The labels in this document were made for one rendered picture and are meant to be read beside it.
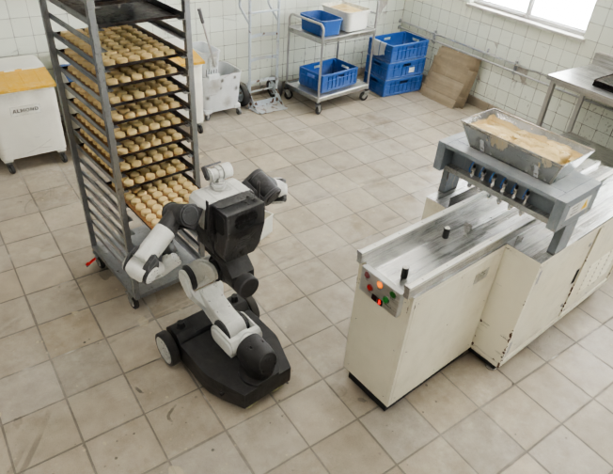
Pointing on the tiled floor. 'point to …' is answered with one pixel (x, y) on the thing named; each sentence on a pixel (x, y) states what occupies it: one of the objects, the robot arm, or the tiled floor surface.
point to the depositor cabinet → (540, 270)
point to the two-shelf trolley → (322, 62)
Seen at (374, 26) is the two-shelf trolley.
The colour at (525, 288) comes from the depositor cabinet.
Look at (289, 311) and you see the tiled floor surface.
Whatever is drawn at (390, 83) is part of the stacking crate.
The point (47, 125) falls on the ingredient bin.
